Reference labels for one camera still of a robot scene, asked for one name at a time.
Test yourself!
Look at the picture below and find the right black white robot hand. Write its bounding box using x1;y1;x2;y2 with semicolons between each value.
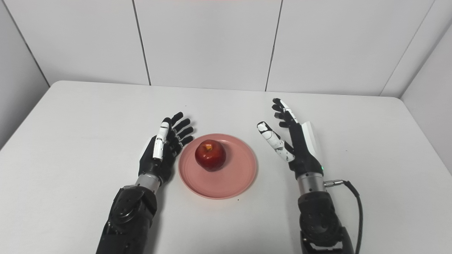
257;98;325;180

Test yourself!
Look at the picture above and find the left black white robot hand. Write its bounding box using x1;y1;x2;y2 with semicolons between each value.
138;112;194;186

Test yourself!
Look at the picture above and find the red apple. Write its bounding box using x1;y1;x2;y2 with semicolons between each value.
195;139;227;172

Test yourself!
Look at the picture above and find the pink round plate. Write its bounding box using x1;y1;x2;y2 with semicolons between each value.
178;133;257;200

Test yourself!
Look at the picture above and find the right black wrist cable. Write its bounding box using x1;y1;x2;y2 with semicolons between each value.
324;180;363;254

